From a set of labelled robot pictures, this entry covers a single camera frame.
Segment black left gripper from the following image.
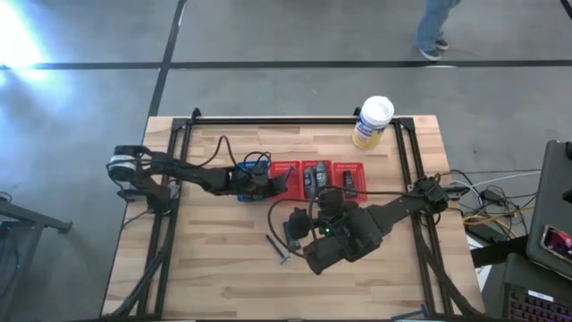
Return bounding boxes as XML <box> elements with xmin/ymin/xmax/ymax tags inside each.
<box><xmin>225</xmin><ymin>163</ymin><xmax>290</xmax><ymax>201</ymax></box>

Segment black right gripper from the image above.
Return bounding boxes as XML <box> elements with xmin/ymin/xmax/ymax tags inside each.
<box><xmin>303</xmin><ymin>209</ymin><xmax>385</xmax><ymax>276</ymax></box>

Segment red plastic basket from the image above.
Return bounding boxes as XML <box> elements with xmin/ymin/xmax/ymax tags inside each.
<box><xmin>331</xmin><ymin>161</ymin><xmax>367</xmax><ymax>203</ymax></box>
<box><xmin>299</xmin><ymin>159</ymin><xmax>334</xmax><ymax>200</ymax></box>
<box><xmin>268</xmin><ymin>160</ymin><xmax>301</xmax><ymax>202</ymax></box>

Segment blue plastic basket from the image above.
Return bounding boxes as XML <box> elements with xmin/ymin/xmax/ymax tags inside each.
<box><xmin>235</xmin><ymin>160</ymin><xmax>272</xmax><ymax>203</ymax></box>

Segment white yellow Lysol wipes canister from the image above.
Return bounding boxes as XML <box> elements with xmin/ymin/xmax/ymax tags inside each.
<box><xmin>351</xmin><ymin>95</ymin><xmax>396</xmax><ymax>151</ymax></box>

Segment black keyboard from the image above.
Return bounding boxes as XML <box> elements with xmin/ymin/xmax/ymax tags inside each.
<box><xmin>500</xmin><ymin>252</ymin><xmax>572</xmax><ymax>322</ymax></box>

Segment phone with lit screen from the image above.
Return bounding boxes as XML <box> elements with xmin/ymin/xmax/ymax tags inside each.
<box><xmin>540</xmin><ymin>225</ymin><xmax>572</xmax><ymax>265</ymax></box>

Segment person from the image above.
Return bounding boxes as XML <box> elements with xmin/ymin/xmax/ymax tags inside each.
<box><xmin>416</xmin><ymin>0</ymin><xmax>464</xmax><ymax>63</ymax></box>

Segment black metal stand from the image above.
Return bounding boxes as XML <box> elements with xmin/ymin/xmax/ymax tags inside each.
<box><xmin>0</xmin><ymin>191</ymin><xmax>72</xmax><ymax>322</ymax></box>

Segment black aluminium table frame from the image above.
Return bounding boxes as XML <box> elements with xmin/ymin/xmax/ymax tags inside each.
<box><xmin>102</xmin><ymin>106</ymin><xmax>484</xmax><ymax>322</ymax></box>

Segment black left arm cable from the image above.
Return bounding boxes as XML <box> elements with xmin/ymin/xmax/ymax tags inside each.
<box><xmin>195</xmin><ymin>134</ymin><xmax>273</xmax><ymax>180</ymax></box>

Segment yellow cable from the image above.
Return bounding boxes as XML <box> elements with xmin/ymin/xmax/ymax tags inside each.
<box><xmin>463</xmin><ymin>213</ymin><xmax>519</xmax><ymax>227</ymax></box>

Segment black strap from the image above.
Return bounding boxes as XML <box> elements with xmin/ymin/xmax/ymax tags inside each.
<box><xmin>468</xmin><ymin>235</ymin><xmax>529</xmax><ymax>268</ymax></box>

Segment white cable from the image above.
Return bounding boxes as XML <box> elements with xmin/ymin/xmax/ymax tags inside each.
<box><xmin>473</xmin><ymin>171</ymin><xmax>542</xmax><ymax>187</ymax></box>

